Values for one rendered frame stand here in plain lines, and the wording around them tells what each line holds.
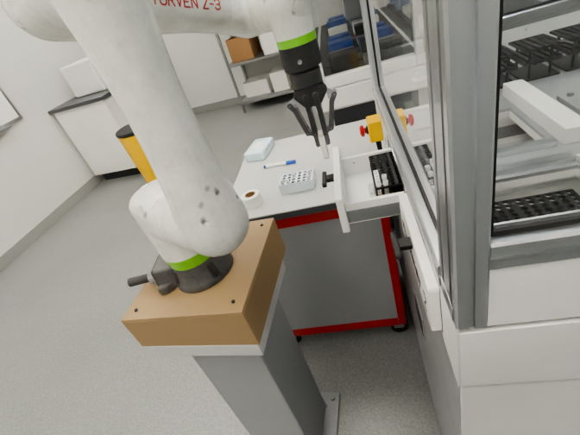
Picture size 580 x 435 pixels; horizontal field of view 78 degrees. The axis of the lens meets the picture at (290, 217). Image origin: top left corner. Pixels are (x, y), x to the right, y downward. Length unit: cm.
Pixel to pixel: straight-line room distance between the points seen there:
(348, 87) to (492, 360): 136
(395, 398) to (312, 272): 57
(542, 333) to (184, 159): 56
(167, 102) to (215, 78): 506
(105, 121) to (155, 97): 372
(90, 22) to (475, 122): 46
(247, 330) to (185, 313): 14
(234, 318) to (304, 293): 72
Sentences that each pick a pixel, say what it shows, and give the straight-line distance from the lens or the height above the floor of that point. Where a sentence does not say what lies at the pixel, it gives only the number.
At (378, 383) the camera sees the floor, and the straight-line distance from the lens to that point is 160.
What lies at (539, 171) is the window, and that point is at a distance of 44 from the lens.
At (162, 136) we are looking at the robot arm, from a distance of 58.
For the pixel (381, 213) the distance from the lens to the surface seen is 92.
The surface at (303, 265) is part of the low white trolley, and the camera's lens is 136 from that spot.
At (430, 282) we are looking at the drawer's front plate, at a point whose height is 93.
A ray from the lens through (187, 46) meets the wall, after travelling 565.
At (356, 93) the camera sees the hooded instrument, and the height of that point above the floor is 85.
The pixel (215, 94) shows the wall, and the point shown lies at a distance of 571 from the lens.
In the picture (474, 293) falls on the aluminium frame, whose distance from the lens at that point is 51.
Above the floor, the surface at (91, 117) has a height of 73.
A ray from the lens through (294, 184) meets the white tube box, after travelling 126.
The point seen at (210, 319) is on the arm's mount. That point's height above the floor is 85.
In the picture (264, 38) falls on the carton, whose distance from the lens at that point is 478.
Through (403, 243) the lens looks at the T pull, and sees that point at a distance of 73.
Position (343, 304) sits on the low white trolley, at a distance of 151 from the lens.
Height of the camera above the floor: 140
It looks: 33 degrees down
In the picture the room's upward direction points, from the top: 19 degrees counter-clockwise
